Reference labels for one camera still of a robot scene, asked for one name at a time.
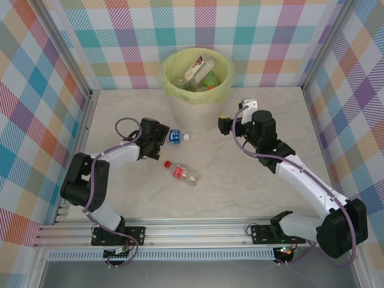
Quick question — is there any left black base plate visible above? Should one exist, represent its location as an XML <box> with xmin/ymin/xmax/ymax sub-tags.
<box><xmin>91</xmin><ymin>226</ymin><xmax>146</xmax><ymax>247</ymax></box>

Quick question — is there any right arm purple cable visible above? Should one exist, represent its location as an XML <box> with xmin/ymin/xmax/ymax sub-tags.
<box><xmin>232</xmin><ymin>106</ymin><xmax>358</xmax><ymax>268</ymax></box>

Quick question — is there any clear bottle red label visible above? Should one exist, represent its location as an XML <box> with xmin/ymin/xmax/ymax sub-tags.
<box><xmin>164</xmin><ymin>160</ymin><xmax>200</xmax><ymax>187</ymax></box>

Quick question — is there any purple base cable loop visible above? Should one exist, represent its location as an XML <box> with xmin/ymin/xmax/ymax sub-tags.
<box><xmin>97</xmin><ymin>236</ymin><xmax>142</xmax><ymax>269</ymax></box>

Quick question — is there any beige waste bin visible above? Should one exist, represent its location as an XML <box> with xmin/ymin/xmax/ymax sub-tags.
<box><xmin>169</xmin><ymin>98</ymin><xmax>224</xmax><ymax>135</ymax></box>

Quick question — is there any white slotted cable duct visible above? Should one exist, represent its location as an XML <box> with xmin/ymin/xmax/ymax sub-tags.
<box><xmin>47</xmin><ymin>250</ymin><xmax>276</xmax><ymax>261</ymax></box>

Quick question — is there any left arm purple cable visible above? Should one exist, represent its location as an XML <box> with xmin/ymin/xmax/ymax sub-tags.
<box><xmin>82</xmin><ymin>118</ymin><xmax>143</xmax><ymax>235</ymax></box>

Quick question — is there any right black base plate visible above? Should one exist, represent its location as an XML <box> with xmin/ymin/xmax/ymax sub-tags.
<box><xmin>251</xmin><ymin>224</ymin><xmax>307</xmax><ymax>245</ymax></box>

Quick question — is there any clear bottle blue label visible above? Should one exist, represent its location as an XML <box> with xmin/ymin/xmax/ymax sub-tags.
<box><xmin>167</xmin><ymin>128</ymin><xmax>192</xmax><ymax>146</ymax></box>

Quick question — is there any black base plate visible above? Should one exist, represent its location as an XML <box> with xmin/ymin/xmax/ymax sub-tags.
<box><xmin>91</xmin><ymin>226</ymin><xmax>146</xmax><ymax>247</ymax></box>
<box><xmin>251</xmin><ymin>224</ymin><xmax>307</xmax><ymax>245</ymax></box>

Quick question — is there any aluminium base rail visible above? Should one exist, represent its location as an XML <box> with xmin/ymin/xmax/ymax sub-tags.
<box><xmin>33</xmin><ymin>217</ymin><xmax>314</xmax><ymax>250</ymax></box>

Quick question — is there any aluminium side frame rail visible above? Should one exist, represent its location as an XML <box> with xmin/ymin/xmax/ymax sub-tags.
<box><xmin>38</xmin><ymin>89</ymin><xmax>101</xmax><ymax>226</ymax></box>
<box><xmin>302</xmin><ymin>86</ymin><xmax>349</xmax><ymax>205</ymax></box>

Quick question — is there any small black circuit board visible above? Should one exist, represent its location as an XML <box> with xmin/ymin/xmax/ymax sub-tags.
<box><xmin>103</xmin><ymin>246</ymin><xmax>131</xmax><ymax>259</ymax></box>

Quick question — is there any aluminium frame post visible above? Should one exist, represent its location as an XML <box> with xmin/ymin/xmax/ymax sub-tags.
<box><xmin>299</xmin><ymin>0</ymin><xmax>359</xmax><ymax>91</ymax></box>
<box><xmin>35</xmin><ymin>0</ymin><xmax>101</xmax><ymax>100</ymax></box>

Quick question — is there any yellow-green bin liner bag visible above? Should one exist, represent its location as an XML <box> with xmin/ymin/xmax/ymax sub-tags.
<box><xmin>163</xmin><ymin>47</ymin><xmax>235</xmax><ymax>106</ymax></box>

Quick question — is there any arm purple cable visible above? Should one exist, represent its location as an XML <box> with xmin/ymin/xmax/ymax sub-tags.
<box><xmin>232</xmin><ymin>106</ymin><xmax>358</xmax><ymax>268</ymax></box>
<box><xmin>82</xmin><ymin>118</ymin><xmax>143</xmax><ymax>235</ymax></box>

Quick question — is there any circuit board yellow connector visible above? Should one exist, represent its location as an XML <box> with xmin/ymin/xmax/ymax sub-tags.
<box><xmin>275</xmin><ymin>245</ymin><xmax>295</xmax><ymax>257</ymax></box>

